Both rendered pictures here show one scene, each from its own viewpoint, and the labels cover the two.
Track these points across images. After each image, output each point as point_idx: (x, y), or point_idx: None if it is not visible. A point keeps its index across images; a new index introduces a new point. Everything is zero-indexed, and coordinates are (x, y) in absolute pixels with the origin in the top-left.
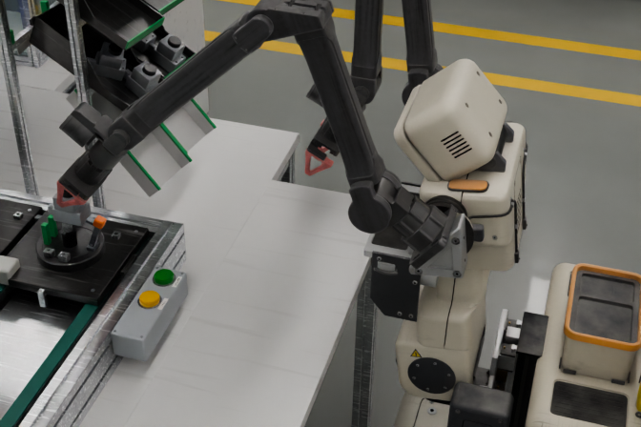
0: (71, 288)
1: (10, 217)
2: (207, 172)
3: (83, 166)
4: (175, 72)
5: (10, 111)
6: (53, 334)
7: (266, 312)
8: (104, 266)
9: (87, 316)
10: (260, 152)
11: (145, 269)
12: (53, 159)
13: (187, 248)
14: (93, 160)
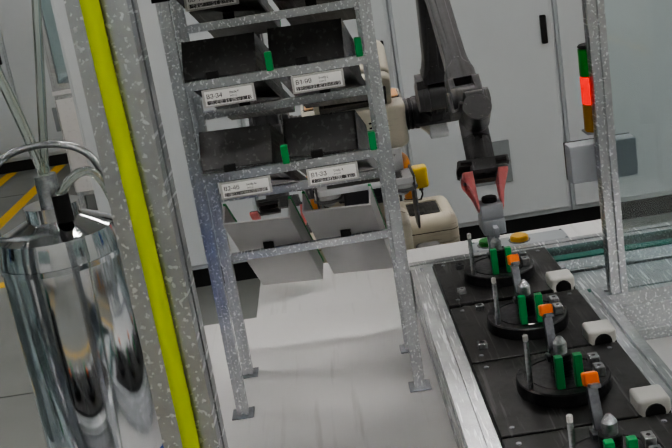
0: (546, 257)
1: (484, 312)
2: (261, 344)
3: (491, 146)
4: (453, 25)
5: (403, 232)
6: (586, 276)
7: None
8: None
9: (561, 255)
10: (206, 336)
11: (484, 253)
12: (290, 430)
13: (397, 310)
14: (489, 133)
